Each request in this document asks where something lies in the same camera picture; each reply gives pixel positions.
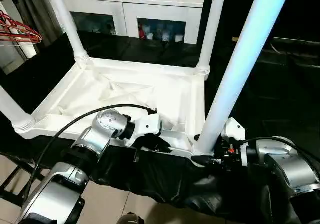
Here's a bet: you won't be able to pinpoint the white plastic table top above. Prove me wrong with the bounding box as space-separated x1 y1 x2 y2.
11 55 219 160

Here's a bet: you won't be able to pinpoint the white plastic table leg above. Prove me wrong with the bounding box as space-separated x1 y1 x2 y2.
195 0 229 76
0 85 36 133
191 0 294 155
46 0 90 69

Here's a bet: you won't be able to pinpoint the red clothes hangers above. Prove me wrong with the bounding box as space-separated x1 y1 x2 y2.
0 10 43 45

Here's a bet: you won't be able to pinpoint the grey curtain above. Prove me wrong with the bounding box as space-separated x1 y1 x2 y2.
14 0 64 44

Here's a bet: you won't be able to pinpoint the black cabinet with gold label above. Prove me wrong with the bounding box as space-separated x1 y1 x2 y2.
199 0 320 60

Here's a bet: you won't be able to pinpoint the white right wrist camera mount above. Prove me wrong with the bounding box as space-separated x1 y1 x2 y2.
220 117 250 167

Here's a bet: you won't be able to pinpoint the black shiny mat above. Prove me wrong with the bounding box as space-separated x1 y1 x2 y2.
0 31 320 224

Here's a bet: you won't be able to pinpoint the grey robot foot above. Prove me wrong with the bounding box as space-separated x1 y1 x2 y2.
118 211 146 224

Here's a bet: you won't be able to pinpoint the white post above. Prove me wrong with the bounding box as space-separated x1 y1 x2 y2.
21 43 38 59

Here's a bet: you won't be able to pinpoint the black folding table frame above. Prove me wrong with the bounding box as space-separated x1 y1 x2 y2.
0 154 48 206

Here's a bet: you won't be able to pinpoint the white cabinet with glass doors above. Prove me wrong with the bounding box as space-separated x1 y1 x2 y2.
61 0 207 45

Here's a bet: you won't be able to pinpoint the black flat bar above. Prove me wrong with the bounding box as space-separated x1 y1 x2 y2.
272 36 320 47

